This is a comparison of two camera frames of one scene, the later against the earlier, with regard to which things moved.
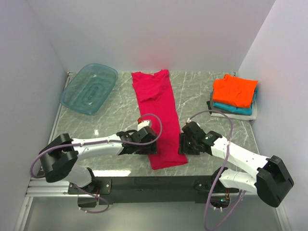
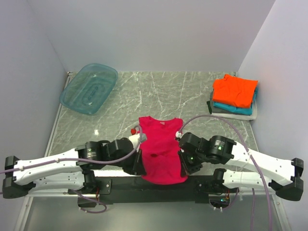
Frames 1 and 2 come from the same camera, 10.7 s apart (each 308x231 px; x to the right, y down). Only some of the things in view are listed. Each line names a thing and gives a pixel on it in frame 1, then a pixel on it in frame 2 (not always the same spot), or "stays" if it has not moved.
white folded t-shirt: (251, 117) stays
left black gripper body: (149, 148) → (130, 166)
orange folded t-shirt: (234, 91) stays
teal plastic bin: (87, 89) stays
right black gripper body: (189, 147) → (191, 163)
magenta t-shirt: (154, 96) → (159, 143)
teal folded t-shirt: (238, 109) stays
